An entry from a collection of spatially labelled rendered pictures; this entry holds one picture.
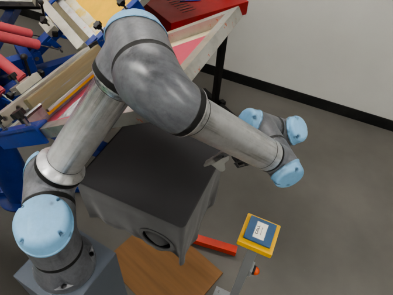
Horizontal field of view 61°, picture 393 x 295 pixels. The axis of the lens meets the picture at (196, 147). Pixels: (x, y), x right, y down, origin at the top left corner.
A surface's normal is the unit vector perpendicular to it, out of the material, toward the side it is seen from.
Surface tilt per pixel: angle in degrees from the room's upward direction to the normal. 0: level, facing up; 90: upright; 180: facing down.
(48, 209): 8
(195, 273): 0
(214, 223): 0
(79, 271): 72
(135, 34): 10
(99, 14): 32
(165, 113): 78
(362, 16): 90
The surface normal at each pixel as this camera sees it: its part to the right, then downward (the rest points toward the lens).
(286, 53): -0.41, 0.66
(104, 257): 0.06, -0.67
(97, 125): 0.18, 0.68
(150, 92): -0.07, 0.33
